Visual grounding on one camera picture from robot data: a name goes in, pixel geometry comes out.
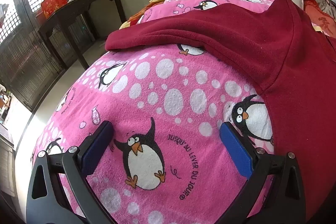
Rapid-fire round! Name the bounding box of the orange cloth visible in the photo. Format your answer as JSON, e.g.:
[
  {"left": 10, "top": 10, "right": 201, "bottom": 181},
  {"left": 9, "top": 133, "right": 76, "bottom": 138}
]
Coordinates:
[{"left": 119, "top": 0, "right": 166, "bottom": 30}]

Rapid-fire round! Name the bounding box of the tall red cardboard box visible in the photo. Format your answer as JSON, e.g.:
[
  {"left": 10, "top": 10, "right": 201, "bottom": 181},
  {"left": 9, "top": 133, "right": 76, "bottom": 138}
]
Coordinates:
[{"left": 41, "top": 0, "right": 68, "bottom": 19}]

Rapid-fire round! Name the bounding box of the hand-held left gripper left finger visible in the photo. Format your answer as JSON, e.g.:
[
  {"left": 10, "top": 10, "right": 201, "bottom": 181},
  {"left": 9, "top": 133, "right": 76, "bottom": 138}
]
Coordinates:
[{"left": 26, "top": 120, "right": 117, "bottom": 224}]

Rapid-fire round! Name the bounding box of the pink penguin print blanket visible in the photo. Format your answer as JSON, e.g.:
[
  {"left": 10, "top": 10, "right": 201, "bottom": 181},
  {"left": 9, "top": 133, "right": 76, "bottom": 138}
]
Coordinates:
[{"left": 30, "top": 0, "right": 279, "bottom": 224}]

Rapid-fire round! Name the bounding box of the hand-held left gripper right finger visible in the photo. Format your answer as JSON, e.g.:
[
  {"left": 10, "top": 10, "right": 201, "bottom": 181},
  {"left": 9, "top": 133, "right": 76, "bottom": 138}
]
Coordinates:
[{"left": 220, "top": 122, "right": 306, "bottom": 224}]

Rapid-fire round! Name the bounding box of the red embroidered cushion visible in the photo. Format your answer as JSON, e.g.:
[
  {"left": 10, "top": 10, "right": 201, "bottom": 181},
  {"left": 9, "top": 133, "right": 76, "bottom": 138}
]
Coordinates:
[{"left": 303, "top": 0, "right": 336, "bottom": 38}]

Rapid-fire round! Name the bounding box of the dark lattice door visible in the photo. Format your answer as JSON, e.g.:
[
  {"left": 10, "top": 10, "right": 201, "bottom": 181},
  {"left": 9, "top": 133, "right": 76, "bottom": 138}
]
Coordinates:
[{"left": 0, "top": 0, "right": 71, "bottom": 112}]

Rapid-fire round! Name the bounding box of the dark wooden table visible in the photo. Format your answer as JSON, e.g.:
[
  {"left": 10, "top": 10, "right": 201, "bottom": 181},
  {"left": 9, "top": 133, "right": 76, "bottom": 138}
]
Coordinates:
[{"left": 38, "top": 0, "right": 126, "bottom": 69}]

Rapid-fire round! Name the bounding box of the dark red fleece garment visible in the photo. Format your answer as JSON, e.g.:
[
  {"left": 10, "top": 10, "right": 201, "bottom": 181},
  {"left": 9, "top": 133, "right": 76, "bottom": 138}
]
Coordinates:
[{"left": 105, "top": 0, "right": 336, "bottom": 222}]

